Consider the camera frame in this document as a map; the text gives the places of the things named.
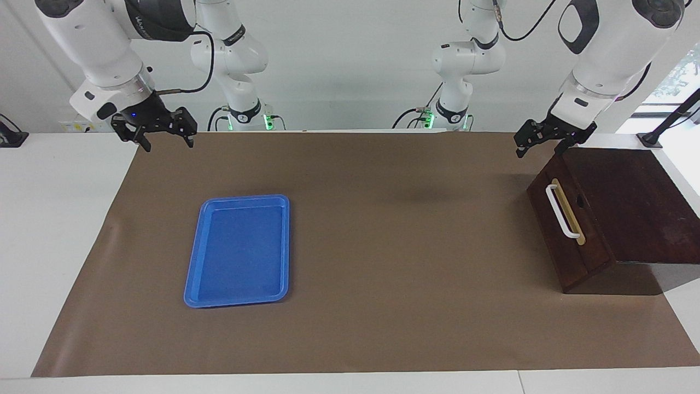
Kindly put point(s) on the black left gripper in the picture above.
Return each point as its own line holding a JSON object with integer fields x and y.
{"x": 569, "y": 128}

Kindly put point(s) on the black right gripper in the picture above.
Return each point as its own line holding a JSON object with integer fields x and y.
{"x": 149, "y": 114}

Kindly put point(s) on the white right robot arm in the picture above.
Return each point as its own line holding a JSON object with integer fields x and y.
{"x": 98, "y": 44}

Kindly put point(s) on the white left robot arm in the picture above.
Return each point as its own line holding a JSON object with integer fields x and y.
{"x": 612, "y": 49}

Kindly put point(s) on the dark wooden drawer cabinet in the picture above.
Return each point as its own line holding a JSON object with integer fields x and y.
{"x": 645, "y": 208}

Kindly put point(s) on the white power strip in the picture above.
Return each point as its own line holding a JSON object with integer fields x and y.
{"x": 74, "y": 127}

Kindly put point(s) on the black table clamp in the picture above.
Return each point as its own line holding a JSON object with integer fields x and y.
{"x": 11, "y": 139}

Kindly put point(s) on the blue plastic tray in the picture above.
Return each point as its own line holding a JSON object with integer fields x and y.
{"x": 240, "y": 251}

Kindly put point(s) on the brown table mat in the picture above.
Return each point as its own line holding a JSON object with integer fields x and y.
{"x": 383, "y": 273}

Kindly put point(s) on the black camera stand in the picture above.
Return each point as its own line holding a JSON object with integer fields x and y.
{"x": 651, "y": 140}

